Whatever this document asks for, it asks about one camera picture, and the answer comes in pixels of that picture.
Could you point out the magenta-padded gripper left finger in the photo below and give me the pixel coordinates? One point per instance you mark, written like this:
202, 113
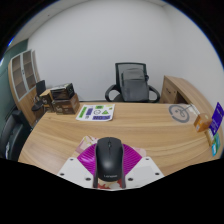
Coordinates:
75, 170

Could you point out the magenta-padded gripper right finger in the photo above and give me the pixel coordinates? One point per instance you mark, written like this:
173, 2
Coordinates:
145, 170

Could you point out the black computer mouse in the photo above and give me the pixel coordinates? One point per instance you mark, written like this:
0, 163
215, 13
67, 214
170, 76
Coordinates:
109, 160

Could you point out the white leaflet with coloured print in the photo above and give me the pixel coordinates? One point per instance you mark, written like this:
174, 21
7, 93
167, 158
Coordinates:
96, 112

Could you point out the dark brown cardboard box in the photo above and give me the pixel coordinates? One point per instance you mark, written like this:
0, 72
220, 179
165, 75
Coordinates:
66, 106

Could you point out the small blue pack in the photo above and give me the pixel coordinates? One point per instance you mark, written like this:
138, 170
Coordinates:
213, 150

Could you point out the large black leather chair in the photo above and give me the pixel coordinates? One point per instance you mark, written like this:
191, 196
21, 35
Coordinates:
13, 133

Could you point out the small tan box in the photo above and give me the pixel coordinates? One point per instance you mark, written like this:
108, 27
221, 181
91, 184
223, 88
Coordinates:
209, 137

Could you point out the orange-brown cardboard box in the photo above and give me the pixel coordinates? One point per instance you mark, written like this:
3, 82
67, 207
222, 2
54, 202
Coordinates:
202, 123

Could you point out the small brown cardboard box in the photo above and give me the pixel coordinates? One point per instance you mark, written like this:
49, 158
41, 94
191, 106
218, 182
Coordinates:
46, 100

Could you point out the white paper sheet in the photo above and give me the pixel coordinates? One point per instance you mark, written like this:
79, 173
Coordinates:
195, 109

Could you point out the black cardboard box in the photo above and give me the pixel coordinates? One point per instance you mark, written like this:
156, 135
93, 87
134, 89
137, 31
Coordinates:
62, 91

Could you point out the grey backpack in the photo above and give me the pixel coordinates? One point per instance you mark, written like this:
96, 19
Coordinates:
134, 86

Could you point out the black mesh office chair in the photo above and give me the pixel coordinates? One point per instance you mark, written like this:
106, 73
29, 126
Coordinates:
113, 91

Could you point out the small black swivel chair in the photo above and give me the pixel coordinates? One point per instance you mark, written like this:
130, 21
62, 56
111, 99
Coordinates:
40, 88

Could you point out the purple hanging package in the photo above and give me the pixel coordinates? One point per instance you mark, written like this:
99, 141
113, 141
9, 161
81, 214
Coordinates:
217, 118

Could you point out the wooden shelf unit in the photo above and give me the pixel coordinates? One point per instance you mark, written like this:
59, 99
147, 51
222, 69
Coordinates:
23, 83

